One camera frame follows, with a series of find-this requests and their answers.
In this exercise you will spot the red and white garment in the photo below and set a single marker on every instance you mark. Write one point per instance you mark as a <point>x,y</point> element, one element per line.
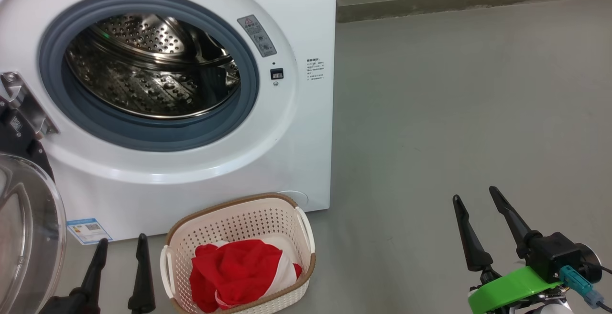
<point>234,271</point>

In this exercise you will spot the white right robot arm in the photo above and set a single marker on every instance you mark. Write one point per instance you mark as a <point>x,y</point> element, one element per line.
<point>554,309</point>

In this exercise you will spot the cream basket with brown rim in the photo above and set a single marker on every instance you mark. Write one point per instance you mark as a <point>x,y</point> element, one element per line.
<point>229,223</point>

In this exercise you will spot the grey skirting board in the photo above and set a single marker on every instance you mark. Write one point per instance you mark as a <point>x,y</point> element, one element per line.
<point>478,1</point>

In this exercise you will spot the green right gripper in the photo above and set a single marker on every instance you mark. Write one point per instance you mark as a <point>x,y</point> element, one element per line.
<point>511,290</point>

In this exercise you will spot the blue energy label sticker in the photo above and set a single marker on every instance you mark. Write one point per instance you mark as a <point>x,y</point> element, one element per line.
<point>89,231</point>

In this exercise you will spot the black glass washing machine door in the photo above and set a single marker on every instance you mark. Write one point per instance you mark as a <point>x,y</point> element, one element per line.
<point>28,237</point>

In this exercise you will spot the grey warning sticker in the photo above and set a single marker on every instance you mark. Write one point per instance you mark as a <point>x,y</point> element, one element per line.
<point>257,36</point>

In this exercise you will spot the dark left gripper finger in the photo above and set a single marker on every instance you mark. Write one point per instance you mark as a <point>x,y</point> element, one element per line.
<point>142,280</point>
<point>93,276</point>

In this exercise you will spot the white front-load washing machine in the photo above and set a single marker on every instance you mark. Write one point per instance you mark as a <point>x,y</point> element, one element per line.
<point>296,161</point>

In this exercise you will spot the teal right camera connector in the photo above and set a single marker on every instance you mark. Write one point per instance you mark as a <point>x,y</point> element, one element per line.
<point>576,280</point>

